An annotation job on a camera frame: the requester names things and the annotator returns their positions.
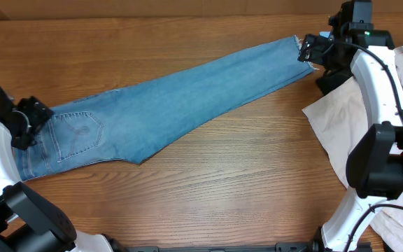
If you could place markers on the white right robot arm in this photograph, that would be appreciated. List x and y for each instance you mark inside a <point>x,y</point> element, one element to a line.
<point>374,168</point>

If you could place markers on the blue denim jeans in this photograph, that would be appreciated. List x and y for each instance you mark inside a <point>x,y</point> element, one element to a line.
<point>134,123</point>

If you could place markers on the black dark garment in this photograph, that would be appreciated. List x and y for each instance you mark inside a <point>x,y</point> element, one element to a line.
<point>332,79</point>

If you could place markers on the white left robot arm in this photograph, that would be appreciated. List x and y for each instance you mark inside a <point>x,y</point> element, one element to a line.
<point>28,221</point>

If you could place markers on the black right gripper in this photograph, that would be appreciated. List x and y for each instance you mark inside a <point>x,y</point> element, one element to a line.
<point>314,56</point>

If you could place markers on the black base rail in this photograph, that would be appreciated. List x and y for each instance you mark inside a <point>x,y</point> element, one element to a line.
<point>215,248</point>

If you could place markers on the beige cloth garment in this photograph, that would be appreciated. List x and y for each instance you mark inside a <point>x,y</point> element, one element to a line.
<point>374,168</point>

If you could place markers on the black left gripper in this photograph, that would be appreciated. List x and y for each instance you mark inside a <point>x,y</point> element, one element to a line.
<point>39,114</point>

